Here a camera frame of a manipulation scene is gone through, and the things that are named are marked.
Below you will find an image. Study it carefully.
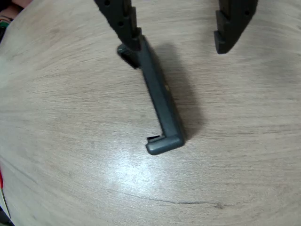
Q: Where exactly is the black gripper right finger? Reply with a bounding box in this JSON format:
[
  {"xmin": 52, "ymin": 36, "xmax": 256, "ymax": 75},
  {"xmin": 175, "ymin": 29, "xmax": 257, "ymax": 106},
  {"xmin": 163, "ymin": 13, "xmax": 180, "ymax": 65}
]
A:
[{"xmin": 213, "ymin": 0, "xmax": 259, "ymax": 55}]

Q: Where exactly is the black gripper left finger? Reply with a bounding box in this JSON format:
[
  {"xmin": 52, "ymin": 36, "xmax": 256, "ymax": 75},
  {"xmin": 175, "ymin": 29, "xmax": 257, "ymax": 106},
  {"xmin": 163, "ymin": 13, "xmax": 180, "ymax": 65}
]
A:
[{"xmin": 93, "ymin": 0, "xmax": 143, "ymax": 52}]

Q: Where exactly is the black handle-shaped block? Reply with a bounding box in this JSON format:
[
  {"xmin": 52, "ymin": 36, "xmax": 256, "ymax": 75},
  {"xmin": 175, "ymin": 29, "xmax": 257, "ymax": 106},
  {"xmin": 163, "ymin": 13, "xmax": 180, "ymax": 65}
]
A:
[{"xmin": 116, "ymin": 34, "xmax": 186, "ymax": 156}]

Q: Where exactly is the red and white object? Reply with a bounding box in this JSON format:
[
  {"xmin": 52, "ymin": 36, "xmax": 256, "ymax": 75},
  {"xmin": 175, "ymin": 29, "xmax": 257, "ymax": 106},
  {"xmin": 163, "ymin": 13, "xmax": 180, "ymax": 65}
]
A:
[{"xmin": 0, "ymin": 162, "xmax": 12, "ymax": 221}]

